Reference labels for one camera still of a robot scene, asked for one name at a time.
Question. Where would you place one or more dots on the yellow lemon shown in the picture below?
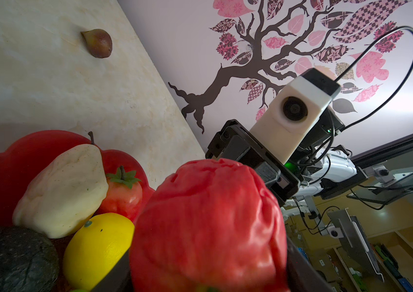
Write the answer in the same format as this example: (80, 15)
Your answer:
(95, 249)

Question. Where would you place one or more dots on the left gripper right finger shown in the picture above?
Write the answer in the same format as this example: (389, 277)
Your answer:
(301, 276)

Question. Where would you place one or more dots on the cream pear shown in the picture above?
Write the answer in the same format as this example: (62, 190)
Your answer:
(63, 196)

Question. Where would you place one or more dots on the brown round fruit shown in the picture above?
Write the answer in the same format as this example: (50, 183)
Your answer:
(99, 43)

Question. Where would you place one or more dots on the red strawberry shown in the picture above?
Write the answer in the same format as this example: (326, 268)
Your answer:
(124, 196)

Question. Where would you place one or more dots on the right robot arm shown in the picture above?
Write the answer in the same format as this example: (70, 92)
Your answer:
(330, 176)

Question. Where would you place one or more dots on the dark avocado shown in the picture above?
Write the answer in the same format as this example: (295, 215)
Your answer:
(29, 261)

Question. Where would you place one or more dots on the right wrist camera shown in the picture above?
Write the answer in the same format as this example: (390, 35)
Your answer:
(293, 112)

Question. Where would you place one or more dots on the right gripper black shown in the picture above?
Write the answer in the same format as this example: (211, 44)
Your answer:
(235, 142)

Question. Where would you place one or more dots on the red flower-shaped bowl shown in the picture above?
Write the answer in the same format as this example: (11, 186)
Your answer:
(25, 159)

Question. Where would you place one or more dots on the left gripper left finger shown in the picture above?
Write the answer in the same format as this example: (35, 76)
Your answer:
(119, 279)

